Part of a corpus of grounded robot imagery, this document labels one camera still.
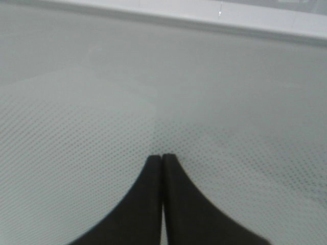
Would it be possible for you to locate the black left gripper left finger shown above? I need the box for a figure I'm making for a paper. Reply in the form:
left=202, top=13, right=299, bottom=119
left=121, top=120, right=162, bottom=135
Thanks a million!
left=71, top=155, right=162, bottom=244

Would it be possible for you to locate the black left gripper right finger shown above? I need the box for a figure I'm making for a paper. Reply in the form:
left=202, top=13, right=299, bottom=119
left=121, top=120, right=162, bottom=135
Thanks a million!
left=162, top=154, right=270, bottom=244

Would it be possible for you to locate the white microwave door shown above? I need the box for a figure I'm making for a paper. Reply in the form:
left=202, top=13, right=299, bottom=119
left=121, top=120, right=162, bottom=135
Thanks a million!
left=1, top=1, right=326, bottom=244

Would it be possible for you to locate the white microwave oven body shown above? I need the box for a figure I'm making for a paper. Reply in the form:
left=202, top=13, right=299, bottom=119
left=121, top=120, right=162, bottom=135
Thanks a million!
left=178, top=0, right=327, bottom=16

